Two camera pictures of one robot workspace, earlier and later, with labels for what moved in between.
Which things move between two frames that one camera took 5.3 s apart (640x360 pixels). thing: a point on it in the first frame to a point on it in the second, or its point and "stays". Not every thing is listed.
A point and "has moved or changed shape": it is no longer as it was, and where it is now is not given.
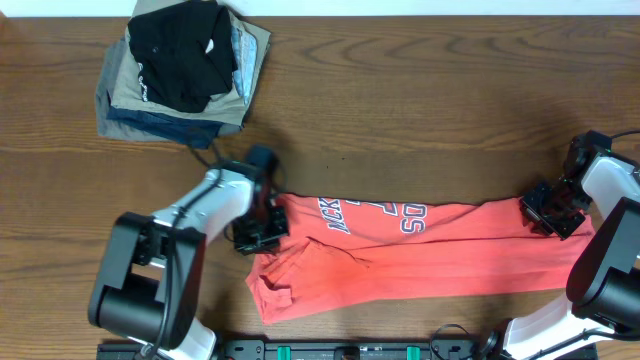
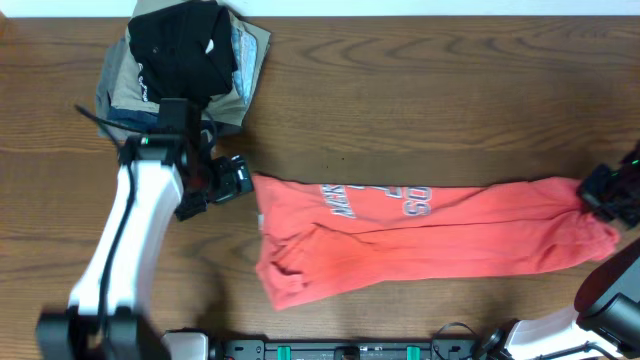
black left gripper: x=281 y=228 to x=229 y=187
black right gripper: x=530 y=212 to x=590 y=192
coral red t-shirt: x=344 y=253 has moved or changed shape
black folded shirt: x=185 y=54 stays
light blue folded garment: x=245 y=49 stays
